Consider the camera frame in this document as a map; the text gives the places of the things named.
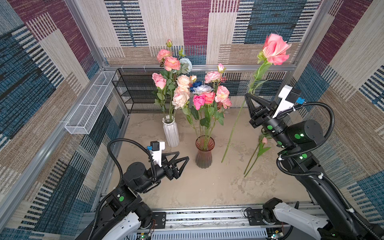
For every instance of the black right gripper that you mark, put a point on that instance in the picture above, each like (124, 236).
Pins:
(261, 114)

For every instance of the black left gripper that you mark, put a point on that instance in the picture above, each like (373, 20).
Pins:
(171, 172)

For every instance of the white ribbed ceramic vase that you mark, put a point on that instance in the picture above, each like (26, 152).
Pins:
(171, 131)

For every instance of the red ribbed glass vase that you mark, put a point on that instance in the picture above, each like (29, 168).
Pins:
(204, 157)

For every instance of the dark pink rose stem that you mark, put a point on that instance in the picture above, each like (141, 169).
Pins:
(209, 100)

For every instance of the bright magenta rose stem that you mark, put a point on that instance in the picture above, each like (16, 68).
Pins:
(198, 103)

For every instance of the cream white rose stem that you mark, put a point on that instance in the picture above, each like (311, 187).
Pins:
(181, 101)

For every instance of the large blush pink rose stem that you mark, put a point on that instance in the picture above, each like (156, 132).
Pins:
(182, 89)

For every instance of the white and pale blue rose stem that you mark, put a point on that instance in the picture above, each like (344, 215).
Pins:
(186, 64)

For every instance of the pink peony double stem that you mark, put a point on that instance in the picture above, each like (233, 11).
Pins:
(170, 72)

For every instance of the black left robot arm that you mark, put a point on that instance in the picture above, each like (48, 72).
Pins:
(123, 211)

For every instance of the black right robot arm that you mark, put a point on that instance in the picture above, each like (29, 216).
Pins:
(296, 159)

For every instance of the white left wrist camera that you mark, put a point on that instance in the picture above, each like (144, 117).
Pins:
(155, 150)

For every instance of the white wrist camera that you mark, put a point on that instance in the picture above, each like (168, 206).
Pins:
(155, 150)
(289, 97)

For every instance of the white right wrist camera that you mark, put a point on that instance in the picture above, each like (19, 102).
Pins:
(289, 97)

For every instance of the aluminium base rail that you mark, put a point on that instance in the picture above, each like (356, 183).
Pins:
(207, 222)

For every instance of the black wire mesh shelf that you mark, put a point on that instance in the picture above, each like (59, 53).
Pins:
(138, 91)

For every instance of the white wire mesh basket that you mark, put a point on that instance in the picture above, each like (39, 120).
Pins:
(87, 112)

